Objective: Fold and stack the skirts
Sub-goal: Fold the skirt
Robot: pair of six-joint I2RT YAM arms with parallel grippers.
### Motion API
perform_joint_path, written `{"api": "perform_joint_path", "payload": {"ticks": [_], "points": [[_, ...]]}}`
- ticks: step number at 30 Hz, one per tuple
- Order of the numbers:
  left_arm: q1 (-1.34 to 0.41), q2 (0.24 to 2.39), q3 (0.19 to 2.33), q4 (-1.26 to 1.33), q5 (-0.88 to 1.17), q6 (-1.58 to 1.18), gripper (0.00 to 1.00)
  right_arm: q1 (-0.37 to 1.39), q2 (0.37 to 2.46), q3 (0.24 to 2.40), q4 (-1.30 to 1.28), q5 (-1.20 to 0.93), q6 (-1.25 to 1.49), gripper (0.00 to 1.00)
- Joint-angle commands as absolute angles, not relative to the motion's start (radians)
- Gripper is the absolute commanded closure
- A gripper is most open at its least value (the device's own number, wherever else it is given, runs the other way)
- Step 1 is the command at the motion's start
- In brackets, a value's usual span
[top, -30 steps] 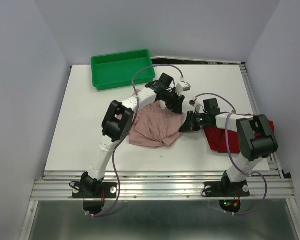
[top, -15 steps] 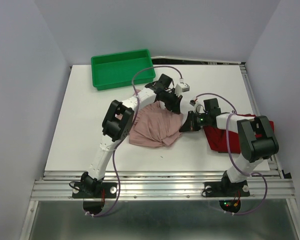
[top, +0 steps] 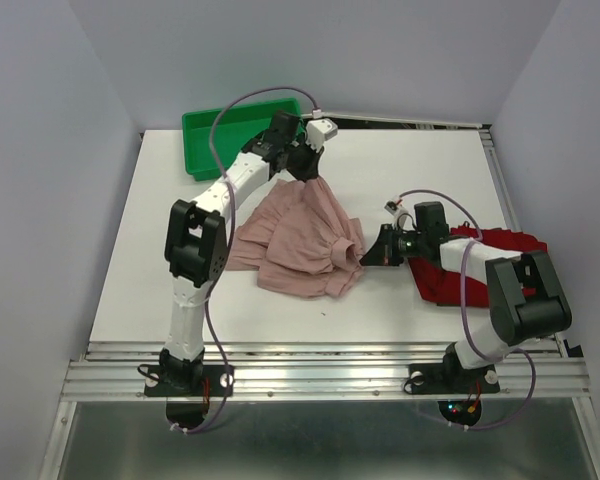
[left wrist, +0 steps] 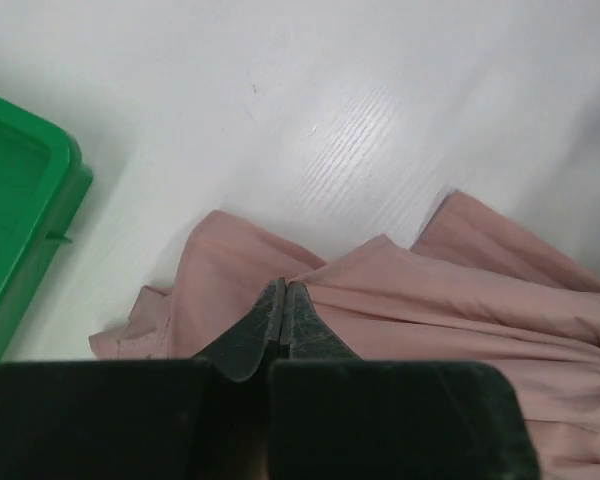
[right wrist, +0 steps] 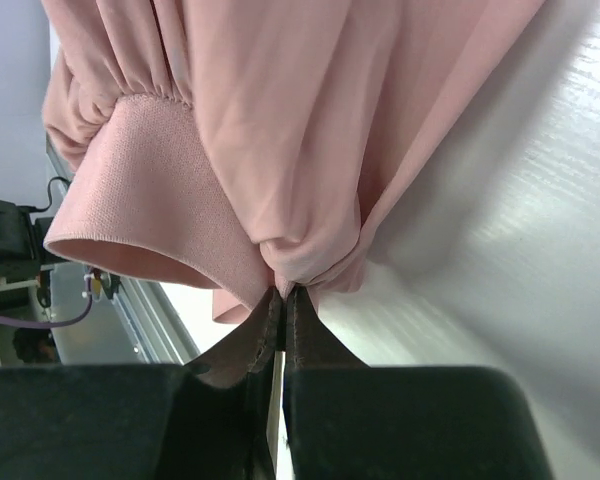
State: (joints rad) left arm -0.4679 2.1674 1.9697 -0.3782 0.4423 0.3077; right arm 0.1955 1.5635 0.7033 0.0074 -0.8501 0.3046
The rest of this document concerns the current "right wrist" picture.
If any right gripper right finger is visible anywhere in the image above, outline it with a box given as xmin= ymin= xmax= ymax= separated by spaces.
xmin=283 ymin=287 xmax=553 ymax=479

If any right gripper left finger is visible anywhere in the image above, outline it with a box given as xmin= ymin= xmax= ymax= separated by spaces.
xmin=0 ymin=289 xmax=283 ymax=479

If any pink skirt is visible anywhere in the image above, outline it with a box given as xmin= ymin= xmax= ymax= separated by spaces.
xmin=43 ymin=0 xmax=540 ymax=323

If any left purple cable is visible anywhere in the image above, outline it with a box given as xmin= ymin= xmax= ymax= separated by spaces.
xmin=0 ymin=264 xmax=104 ymax=330

